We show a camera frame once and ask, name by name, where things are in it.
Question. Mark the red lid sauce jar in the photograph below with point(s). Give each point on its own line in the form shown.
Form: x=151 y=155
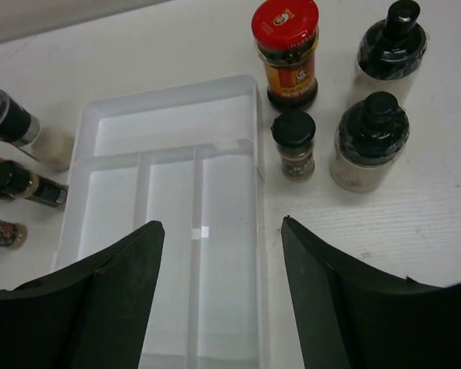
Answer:
x=286 y=35

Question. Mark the black cap brown granule dispenser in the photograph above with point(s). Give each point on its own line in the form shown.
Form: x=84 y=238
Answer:
x=370 y=137

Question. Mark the black cap white powder dispenser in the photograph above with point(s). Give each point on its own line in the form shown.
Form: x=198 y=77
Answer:
x=390 y=54

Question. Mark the small black cap pepper bottle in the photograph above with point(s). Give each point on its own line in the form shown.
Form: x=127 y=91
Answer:
x=294 y=133

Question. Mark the black cap spice bottle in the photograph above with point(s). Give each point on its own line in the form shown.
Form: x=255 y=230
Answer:
x=19 y=182

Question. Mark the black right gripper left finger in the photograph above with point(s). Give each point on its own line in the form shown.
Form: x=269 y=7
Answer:
x=91 y=314

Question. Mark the red label spice bottle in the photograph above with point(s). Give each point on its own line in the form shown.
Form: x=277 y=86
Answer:
x=12 y=235

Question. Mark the clear cap salt grinder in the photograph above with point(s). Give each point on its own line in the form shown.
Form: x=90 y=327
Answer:
x=47 y=145

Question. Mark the white plastic organizer tray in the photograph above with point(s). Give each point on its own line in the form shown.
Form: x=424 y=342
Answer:
x=189 y=157

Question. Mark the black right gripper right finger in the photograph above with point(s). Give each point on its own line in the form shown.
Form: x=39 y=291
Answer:
x=352 y=315

